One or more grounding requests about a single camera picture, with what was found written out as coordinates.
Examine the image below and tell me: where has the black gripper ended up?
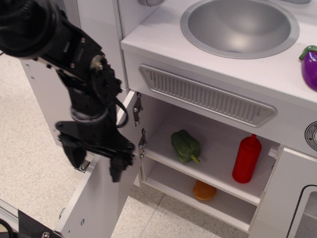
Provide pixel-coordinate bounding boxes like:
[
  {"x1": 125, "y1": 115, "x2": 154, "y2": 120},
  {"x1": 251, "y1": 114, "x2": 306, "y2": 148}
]
[{"x1": 55, "y1": 121, "x2": 135, "y2": 182}]

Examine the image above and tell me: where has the white cabinet door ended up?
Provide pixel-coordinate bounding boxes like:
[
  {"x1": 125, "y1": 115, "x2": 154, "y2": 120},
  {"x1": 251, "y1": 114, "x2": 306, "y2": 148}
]
[{"x1": 55, "y1": 91, "x2": 142, "y2": 238}]

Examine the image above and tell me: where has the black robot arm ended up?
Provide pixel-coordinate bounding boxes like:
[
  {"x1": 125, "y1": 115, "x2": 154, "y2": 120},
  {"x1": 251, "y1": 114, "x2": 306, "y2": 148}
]
[{"x1": 0, "y1": 0, "x2": 135, "y2": 182}]

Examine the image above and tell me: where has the white toy kitchen cabinet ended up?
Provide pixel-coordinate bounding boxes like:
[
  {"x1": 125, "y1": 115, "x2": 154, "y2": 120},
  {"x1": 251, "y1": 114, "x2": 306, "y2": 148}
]
[{"x1": 119, "y1": 0, "x2": 317, "y2": 238}]

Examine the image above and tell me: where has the lower metal door hinge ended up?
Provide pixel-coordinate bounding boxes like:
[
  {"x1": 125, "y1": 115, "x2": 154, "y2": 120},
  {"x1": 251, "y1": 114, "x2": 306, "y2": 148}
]
[{"x1": 138, "y1": 128, "x2": 147, "y2": 160}]

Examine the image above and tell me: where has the metal door hinge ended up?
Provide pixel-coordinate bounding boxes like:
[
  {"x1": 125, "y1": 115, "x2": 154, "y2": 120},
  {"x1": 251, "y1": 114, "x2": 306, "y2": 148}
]
[
  {"x1": 138, "y1": 128, "x2": 147, "y2": 160},
  {"x1": 132, "y1": 92, "x2": 143, "y2": 126}
]

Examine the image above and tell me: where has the upper metal door hinge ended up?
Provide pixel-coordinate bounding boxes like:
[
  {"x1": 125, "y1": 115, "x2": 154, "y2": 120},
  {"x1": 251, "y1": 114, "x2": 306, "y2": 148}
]
[{"x1": 132, "y1": 92, "x2": 143, "y2": 126}]

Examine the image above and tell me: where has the green toy bell pepper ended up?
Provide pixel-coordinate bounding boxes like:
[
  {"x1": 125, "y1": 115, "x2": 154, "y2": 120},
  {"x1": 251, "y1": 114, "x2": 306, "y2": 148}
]
[{"x1": 171, "y1": 129, "x2": 201, "y2": 164}]

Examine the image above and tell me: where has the orange toy food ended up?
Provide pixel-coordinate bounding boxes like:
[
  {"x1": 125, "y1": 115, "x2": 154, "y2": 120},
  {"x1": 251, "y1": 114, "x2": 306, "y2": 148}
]
[{"x1": 193, "y1": 180, "x2": 217, "y2": 200}]

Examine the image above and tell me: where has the grey vent grille panel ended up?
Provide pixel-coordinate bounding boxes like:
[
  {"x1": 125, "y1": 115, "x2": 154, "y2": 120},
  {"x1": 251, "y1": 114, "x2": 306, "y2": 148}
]
[{"x1": 138, "y1": 64, "x2": 277, "y2": 127}]

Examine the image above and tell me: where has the white toy fridge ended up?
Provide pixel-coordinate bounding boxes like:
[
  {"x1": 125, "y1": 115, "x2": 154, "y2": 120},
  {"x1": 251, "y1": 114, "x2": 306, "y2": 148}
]
[{"x1": 22, "y1": 0, "x2": 134, "y2": 140}]

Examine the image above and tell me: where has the red ketchup bottle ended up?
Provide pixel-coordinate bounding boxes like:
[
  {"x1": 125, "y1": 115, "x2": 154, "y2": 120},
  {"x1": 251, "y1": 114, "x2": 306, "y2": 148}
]
[{"x1": 232, "y1": 134, "x2": 262, "y2": 183}]

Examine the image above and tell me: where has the silver round sink basin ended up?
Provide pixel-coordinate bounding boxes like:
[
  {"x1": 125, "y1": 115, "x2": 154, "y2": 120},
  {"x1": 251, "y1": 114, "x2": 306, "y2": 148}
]
[{"x1": 180, "y1": 0, "x2": 300, "y2": 60}]

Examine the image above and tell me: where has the white oven door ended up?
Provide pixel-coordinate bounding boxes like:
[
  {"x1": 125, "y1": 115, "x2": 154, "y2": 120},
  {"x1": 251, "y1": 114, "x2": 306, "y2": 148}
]
[{"x1": 249, "y1": 147, "x2": 317, "y2": 238}]

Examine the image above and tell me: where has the round oven dial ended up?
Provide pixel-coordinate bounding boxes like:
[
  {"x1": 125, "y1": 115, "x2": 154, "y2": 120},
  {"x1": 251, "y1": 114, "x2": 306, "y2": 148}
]
[{"x1": 305, "y1": 121, "x2": 317, "y2": 151}]

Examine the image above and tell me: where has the purple toy eggplant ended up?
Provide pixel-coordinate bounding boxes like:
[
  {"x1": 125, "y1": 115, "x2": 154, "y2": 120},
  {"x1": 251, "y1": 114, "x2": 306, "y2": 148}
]
[{"x1": 299, "y1": 45, "x2": 317, "y2": 91}]

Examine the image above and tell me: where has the aluminium extrusion frame foot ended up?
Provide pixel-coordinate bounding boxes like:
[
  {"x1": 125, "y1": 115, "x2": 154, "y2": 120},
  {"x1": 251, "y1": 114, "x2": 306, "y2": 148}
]
[{"x1": 74, "y1": 160, "x2": 91, "y2": 173}]

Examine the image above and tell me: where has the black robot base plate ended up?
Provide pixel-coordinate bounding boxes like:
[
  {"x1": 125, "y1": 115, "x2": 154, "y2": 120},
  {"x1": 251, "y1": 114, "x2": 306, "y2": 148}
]
[{"x1": 0, "y1": 211, "x2": 62, "y2": 238}]

